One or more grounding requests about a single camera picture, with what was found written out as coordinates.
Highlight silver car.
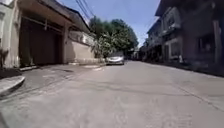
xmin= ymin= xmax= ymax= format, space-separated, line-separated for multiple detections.
xmin=105 ymin=51 xmax=126 ymax=66

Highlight green trees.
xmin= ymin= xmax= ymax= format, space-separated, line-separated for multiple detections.
xmin=88 ymin=15 xmax=140 ymax=60

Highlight grey concrete road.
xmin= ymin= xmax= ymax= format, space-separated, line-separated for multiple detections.
xmin=0 ymin=60 xmax=224 ymax=128

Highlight building with brown gate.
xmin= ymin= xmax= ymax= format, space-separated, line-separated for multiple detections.
xmin=0 ymin=0 xmax=92 ymax=70

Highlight dark multi-storey building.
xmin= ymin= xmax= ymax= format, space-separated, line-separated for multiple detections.
xmin=139 ymin=0 xmax=224 ymax=77

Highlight concrete kerb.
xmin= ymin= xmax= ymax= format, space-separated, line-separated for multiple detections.
xmin=0 ymin=75 xmax=26 ymax=98

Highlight beige wall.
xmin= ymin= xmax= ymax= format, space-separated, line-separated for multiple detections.
xmin=65 ymin=30 xmax=101 ymax=65

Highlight overhead wires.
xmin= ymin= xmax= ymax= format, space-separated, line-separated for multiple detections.
xmin=75 ymin=0 xmax=96 ymax=20

